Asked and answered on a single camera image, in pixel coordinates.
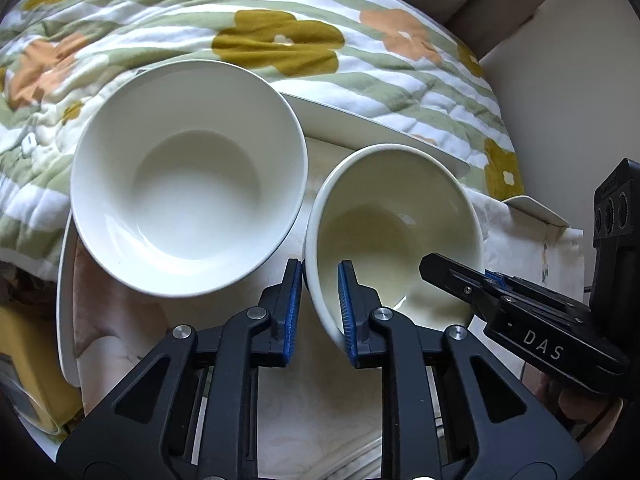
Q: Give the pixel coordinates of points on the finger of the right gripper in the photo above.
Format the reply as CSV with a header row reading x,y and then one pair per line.
x,y
534,292
475,288

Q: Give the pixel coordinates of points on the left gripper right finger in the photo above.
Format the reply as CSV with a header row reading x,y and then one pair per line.
x,y
362,345

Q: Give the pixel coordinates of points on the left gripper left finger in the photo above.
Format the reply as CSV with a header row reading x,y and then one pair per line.
x,y
281,301

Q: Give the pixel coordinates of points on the cream bowl with duck print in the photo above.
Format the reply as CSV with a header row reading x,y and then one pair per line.
x,y
384,208

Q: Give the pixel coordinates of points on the white ribbed bowl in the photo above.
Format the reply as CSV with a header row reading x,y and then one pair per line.
x,y
188,178

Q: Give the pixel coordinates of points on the plain white deep plate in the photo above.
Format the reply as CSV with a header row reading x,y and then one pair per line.
x,y
331,125

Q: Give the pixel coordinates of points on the person's right hand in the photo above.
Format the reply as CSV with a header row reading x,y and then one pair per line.
x,y
592,420

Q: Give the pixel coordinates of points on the yellow box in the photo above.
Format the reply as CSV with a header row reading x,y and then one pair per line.
x,y
31,376

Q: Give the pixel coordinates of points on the floral green striped quilt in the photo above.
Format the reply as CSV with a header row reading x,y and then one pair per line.
x,y
380,59

